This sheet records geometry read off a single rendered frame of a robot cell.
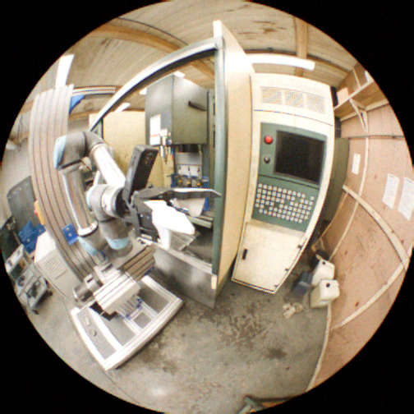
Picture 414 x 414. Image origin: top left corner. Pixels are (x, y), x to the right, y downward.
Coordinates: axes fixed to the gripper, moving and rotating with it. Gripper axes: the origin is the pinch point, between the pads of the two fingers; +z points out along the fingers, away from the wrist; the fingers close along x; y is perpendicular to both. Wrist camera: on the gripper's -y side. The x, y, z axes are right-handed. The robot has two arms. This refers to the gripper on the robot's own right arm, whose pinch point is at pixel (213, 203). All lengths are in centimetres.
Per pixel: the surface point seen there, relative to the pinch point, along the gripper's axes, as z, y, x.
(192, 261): -22, 60, -47
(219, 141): -5.2, -13.7, -30.0
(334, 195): 177, 17, -183
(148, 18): -81, -190, -29
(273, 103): 22, -51, -66
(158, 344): -42, 148, 10
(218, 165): -5.4, -4.8, -31.3
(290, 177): 34, -2, -65
